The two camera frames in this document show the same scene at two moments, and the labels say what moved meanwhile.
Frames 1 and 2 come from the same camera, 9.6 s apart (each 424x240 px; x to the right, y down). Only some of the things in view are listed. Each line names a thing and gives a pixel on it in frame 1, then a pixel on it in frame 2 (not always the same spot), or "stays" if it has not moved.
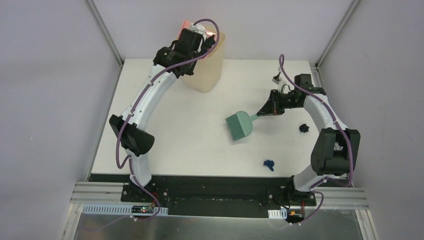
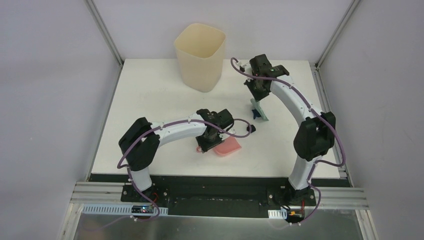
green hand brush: [240, 124] -> [258, 106]
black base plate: [219, 196] stays
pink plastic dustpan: [187, 24] -> [231, 143]
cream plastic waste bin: [207, 70] stays
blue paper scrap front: [270, 163] -> [255, 113]
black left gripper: [205, 42] -> [209, 142]
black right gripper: [272, 106] -> [258, 96]
